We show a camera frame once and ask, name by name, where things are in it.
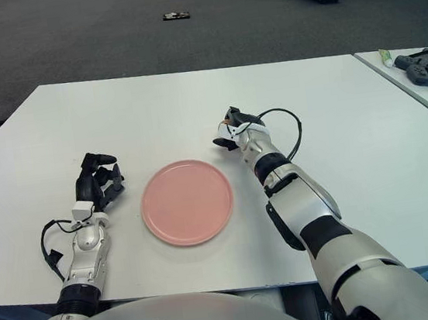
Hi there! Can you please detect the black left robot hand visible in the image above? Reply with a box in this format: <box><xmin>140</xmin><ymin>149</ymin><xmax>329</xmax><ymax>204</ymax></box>
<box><xmin>71</xmin><ymin>149</ymin><xmax>129</xmax><ymax>216</ymax></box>

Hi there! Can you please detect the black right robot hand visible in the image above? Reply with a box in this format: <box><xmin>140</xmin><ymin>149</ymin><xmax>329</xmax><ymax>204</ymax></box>
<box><xmin>209</xmin><ymin>102</ymin><xmax>270</xmax><ymax>155</ymax></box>

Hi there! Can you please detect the pink round plate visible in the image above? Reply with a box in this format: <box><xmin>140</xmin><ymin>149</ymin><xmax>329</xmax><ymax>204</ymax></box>
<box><xmin>135</xmin><ymin>154</ymin><xmax>240</xmax><ymax>253</ymax></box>

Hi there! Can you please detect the flat black floor tray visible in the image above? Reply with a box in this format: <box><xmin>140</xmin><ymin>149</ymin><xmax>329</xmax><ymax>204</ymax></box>
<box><xmin>161</xmin><ymin>9</ymin><xmax>192</xmax><ymax>22</ymax></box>

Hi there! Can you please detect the green white tube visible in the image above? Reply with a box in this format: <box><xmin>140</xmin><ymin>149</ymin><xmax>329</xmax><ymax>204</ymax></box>
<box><xmin>378</xmin><ymin>46</ymin><xmax>395</xmax><ymax>69</ymax></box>

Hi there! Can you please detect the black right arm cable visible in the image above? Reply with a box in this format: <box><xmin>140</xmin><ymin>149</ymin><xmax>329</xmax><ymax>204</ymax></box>
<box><xmin>247</xmin><ymin>105</ymin><xmax>306</xmax><ymax>163</ymax></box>

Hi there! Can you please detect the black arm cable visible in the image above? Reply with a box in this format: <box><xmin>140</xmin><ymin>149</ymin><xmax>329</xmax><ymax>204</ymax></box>
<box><xmin>37</xmin><ymin>217</ymin><xmax>85</xmax><ymax>285</ymax></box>
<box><xmin>247</xmin><ymin>105</ymin><xmax>306</xmax><ymax>163</ymax></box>

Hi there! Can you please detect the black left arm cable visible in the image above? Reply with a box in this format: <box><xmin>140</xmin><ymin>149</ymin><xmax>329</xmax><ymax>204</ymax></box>
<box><xmin>37</xmin><ymin>217</ymin><xmax>85</xmax><ymax>285</ymax></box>

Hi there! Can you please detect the blue grey table frame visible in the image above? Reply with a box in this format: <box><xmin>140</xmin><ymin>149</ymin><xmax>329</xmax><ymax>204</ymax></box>
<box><xmin>0</xmin><ymin>253</ymin><xmax>428</xmax><ymax>320</ymax></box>

